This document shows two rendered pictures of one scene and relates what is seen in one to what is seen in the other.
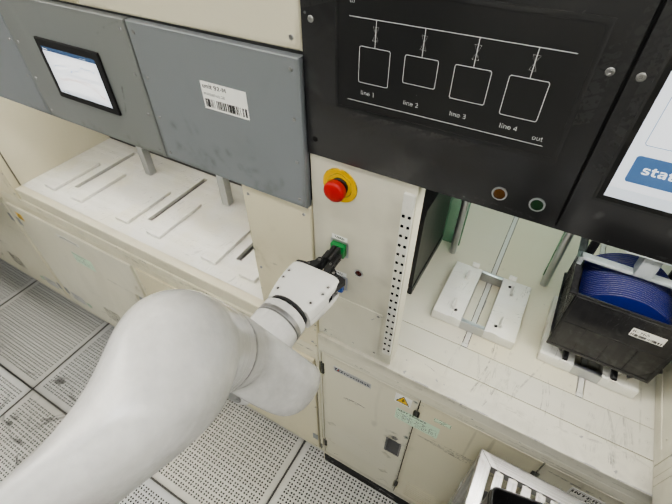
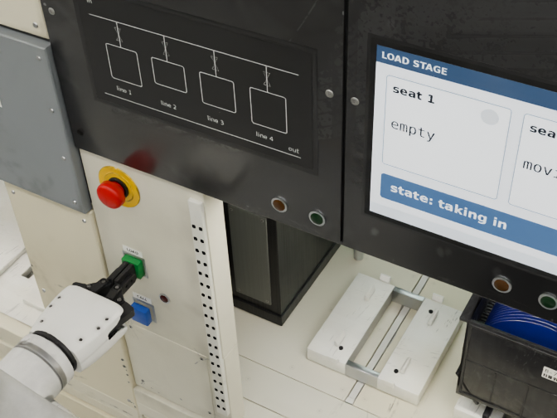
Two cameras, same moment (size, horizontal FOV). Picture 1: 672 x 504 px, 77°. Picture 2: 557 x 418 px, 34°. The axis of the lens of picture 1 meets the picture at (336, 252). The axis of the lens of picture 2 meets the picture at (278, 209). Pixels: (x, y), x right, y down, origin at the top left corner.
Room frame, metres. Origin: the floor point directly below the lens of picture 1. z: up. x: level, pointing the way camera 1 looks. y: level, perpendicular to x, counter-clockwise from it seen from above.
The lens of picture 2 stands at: (-0.31, -0.25, 2.14)
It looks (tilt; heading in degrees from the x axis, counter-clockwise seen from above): 42 degrees down; 2
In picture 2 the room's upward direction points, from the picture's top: 3 degrees counter-clockwise
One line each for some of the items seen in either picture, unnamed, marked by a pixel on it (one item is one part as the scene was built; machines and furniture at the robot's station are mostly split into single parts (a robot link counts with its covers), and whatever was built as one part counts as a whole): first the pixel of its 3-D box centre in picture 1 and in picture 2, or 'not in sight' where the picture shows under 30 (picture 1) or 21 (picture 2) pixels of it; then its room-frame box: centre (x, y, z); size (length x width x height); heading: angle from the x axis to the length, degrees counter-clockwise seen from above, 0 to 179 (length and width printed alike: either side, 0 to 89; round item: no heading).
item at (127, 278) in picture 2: (336, 265); (126, 289); (0.56, 0.00, 1.20); 0.07 x 0.03 x 0.03; 150
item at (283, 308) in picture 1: (280, 318); (43, 361); (0.43, 0.09, 1.20); 0.09 x 0.03 x 0.08; 60
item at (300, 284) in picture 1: (301, 294); (75, 329); (0.48, 0.06, 1.20); 0.11 x 0.10 x 0.07; 150
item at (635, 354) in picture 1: (622, 298); (552, 326); (0.59, -0.63, 1.06); 0.24 x 0.20 x 0.32; 60
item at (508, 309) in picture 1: (482, 300); (386, 332); (0.72, -0.40, 0.89); 0.22 x 0.21 x 0.04; 150
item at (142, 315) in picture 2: not in sight; (142, 312); (0.60, 0.00, 1.10); 0.03 x 0.02 x 0.03; 60
